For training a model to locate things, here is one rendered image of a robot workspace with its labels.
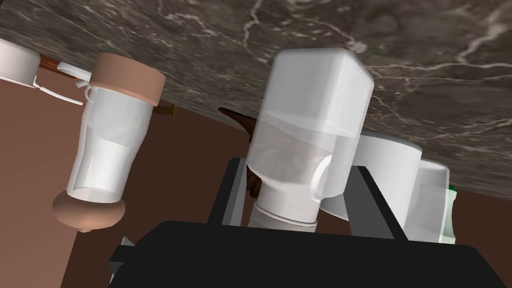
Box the white mug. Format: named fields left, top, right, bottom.
left=0, top=37, right=42, bottom=88

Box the white translucent milk jug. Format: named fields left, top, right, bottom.
left=245, top=47, right=375, bottom=233

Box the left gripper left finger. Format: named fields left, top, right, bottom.
left=207, top=157, right=248, bottom=227

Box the green and white packet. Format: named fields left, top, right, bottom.
left=439, top=184, right=458, bottom=245

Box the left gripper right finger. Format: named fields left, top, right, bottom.
left=343, top=164, right=409, bottom=241

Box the dark brown wooden utensil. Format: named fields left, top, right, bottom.
left=217, top=106, right=263, bottom=199

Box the clear jar with tan lid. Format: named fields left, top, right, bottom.
left=51, top=51, right=167, bottom=234

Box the translucent white cup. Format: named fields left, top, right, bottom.
left=403, top=157, right=451, bottom=245

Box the white cylindrical container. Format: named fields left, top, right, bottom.
left=319, top=131, right=424, bottom=241

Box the white thin utensil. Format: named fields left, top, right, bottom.
left=33, top=61, right=94, bottom=107

